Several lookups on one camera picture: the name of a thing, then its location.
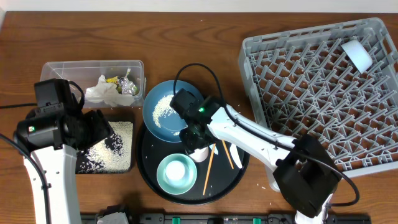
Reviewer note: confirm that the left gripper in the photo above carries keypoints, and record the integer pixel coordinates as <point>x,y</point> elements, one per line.
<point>104,128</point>

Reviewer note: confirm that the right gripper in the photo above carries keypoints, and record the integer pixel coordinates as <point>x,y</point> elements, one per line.
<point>189,142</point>

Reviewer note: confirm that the pink cup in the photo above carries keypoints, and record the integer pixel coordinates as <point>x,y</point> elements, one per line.
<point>199,155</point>

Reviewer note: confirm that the dark blue plate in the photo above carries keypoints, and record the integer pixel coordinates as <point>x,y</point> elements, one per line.
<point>160,119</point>

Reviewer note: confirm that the pile of white rice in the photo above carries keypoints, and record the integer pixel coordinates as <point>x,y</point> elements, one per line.
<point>113,154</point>

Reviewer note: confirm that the white tissue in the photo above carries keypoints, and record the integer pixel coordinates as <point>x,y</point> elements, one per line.
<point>107,93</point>

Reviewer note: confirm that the yellow snack wrapper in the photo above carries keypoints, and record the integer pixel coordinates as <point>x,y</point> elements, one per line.
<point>115,80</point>

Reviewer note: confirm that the silver foil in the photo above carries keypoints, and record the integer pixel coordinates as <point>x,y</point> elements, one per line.
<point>126,86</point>

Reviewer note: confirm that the light blue small plate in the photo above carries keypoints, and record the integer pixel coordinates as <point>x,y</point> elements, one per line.
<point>358,55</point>

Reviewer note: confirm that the white cup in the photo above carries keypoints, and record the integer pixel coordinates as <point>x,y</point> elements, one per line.
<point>175,172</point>

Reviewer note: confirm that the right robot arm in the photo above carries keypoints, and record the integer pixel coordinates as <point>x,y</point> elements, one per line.
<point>300,169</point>

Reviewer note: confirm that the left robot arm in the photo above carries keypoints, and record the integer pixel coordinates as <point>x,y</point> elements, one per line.
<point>50,138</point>

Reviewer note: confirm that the grey dishwasher rack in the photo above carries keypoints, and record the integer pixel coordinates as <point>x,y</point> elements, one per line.
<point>302,82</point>

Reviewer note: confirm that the light blue plastic knife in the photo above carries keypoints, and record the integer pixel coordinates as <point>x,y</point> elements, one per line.
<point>213,148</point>

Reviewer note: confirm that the wooden chopstick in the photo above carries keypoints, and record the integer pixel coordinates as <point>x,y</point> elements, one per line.
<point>208,172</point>
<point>227,154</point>

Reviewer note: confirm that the black rectangular tray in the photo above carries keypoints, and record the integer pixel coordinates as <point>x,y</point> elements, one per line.
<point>112,155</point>

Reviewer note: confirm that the black round tray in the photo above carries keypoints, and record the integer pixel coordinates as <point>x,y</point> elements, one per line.
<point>151,150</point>

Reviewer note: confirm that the clear plastic bin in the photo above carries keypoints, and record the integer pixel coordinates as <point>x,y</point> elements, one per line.
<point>86,74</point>

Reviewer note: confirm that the teal bowl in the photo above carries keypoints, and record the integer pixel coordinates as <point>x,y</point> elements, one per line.
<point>190,176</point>

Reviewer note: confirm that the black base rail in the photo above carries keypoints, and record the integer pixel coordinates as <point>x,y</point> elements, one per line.
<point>158,218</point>

